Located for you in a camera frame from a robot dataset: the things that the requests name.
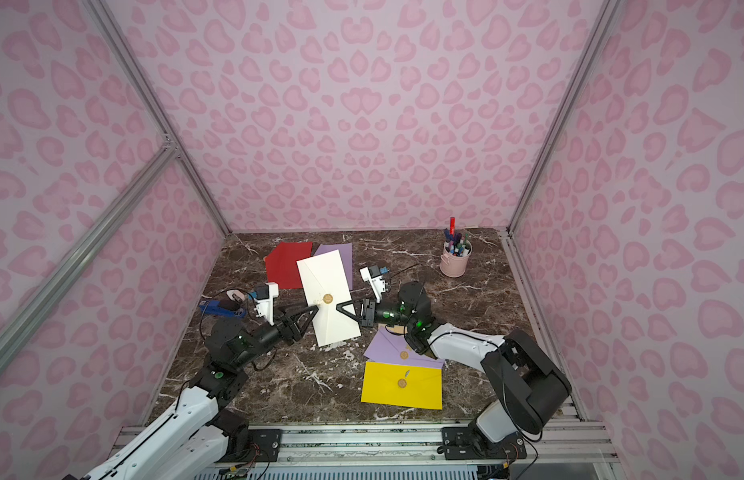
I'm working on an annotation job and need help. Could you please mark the aluminium mounting rail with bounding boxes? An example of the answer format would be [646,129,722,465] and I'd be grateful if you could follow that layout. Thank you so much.
[250,417,625,479]

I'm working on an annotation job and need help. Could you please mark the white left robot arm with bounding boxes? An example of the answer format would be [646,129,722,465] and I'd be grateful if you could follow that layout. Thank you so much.
[82,305,319,479]

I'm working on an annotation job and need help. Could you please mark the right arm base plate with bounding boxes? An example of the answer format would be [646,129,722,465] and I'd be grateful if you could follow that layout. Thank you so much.
[438,424,527,463]

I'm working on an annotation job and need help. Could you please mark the red envelope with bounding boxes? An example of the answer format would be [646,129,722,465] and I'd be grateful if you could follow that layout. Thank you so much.
[265,242,313,289]

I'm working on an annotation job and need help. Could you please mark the white tape dispenser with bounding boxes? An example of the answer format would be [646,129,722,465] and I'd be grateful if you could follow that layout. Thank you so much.
[226,289,245,303]

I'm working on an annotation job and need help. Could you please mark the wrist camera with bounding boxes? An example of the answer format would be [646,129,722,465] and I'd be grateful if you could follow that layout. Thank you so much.
[360,266,390,303]
[251,282,279,325]

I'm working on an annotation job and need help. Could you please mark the pink pen cup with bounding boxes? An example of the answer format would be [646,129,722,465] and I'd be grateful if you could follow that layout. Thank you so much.
[439,239,473,278]

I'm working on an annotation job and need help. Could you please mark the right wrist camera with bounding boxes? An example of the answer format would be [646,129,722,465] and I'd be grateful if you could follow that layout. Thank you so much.
[360,266,390,303]

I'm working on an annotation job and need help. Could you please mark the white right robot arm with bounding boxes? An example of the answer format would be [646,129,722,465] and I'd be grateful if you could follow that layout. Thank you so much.
[336,281,572,444]

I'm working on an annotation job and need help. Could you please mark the tan kraft envelope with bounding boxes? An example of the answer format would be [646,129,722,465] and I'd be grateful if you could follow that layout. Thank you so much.
[386,326,406,335]

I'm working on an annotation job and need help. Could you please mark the cream white envelope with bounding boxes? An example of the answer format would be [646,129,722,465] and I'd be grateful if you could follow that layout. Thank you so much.
[297,251,361,347]

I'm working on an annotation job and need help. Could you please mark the yellow envelope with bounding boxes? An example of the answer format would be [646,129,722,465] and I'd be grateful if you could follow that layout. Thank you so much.
[361,362,443,410]

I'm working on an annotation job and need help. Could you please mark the lilac envelope with butterfly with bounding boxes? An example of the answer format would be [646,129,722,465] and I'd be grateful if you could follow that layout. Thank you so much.
[314,243,353,289]

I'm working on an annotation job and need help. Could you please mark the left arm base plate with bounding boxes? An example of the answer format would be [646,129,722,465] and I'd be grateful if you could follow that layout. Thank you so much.
[220,428,283,464]

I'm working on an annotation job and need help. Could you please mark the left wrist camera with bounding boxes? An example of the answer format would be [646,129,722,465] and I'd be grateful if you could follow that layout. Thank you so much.
[251,282,279,325]

